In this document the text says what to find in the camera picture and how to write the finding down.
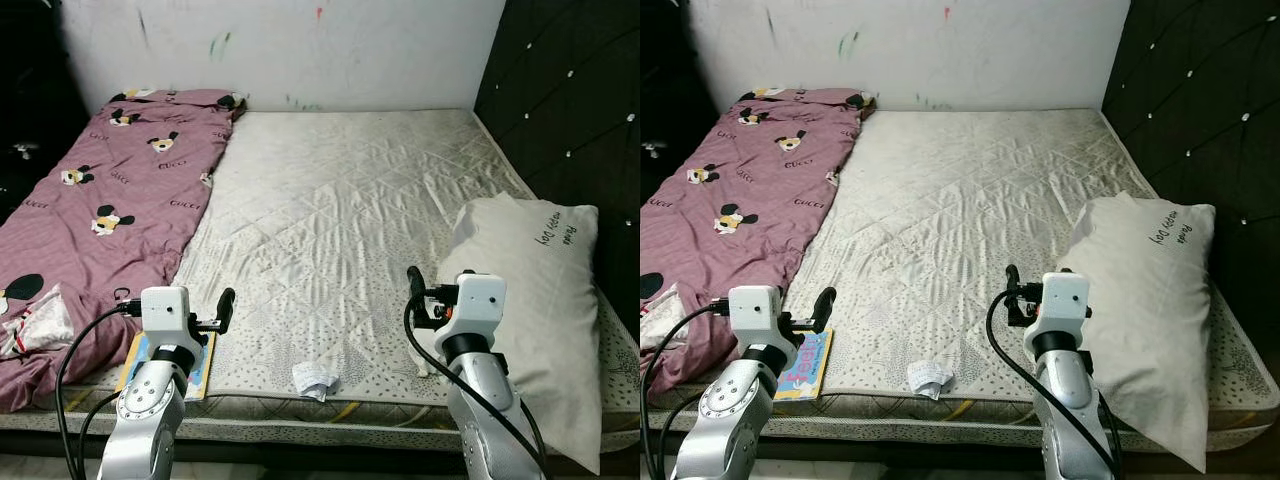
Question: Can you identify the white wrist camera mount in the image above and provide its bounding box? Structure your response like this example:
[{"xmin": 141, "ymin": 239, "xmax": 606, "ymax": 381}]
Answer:
[
  {"xmin": 440, "ymin": 272, "xmax": 507, "ymax": 346},
  {"xmin": 728, "ymin": 286, "xmax": 791, "ymax": 361},
  {"xmin": 140, "ymin": 286, "xmax": 201, "ymax": 361},
  {"xmin": 1025, "ymin": 272, "xmax": 1091, "ymax": 346}
]

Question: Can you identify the pink Mickey Mouse blanket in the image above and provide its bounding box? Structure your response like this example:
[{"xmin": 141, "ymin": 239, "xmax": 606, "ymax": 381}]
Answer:
[
  {"xmin": 0, "ymin": 88, "xmax": 246, "ymax": 413},
  {"xmin": 640, "ymin": 88, "xmax": 869, "ymax": 406}
]

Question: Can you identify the grey quilted mattress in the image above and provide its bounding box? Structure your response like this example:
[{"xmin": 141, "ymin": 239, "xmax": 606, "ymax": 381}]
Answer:
[
  {"xmin": 650, "ymin": 108, "xmax": 1280, "ymax": 451},
  {"xmin": 0, "ymin": 108, "xmax": 641, "ymax": 456}
]

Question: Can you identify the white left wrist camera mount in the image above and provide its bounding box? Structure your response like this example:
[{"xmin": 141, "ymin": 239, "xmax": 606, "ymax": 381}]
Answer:
[
  {"xmin": 140, "ymin": 286, "xmax": 201, "ymax": 361},
  {"xmin": 728, "ymin": 286, "xmax": 791, "ymax": 361}
]

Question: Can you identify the colourful children's book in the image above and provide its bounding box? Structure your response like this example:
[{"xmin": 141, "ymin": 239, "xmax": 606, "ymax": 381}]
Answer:
[
  {"xmin": 772, "ymin": 328, "xmax": 834, "ymax": 401},
  {"xmin": 115, "ymin": 330, "xmax": 216, "ymax": 401}
]

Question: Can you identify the white pillow green tree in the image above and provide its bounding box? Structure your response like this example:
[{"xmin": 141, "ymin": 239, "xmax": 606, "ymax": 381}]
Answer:
[
  {"xmin": 1060, "ymin": 193, "xmax": 1217, "ymax": 473},
  {"xmin": 415, "ymin": 197, "xmax": 601, "ymax": 476}
]

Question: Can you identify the white red-print cloth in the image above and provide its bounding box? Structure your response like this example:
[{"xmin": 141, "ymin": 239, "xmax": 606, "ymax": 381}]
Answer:
[
  {"xmin": 640, "ymin": 283, "xmax": 691, "ymax": 351},
  {"xmin": 0, "ymin": 285, "xmax": 76, "ymax": 359}
]

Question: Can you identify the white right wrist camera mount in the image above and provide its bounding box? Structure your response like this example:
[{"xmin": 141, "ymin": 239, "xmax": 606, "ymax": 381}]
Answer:
[
  {"xmin": 1025, "ymin": 272, "xmax": 1091, "ymax": 346},
  {"xmin": 440, "ymin": 272, "xmax": 507, "ymax": 346}
]

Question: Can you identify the white paper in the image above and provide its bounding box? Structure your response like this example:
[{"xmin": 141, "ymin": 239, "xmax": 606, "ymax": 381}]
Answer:
[
  {"xmin": 292, "ymin": 362, "xmax": 339, "ymax": 403},
  {"xmin": 908, "ymin": 360, "xmax": 954, "ymax": 401}
]

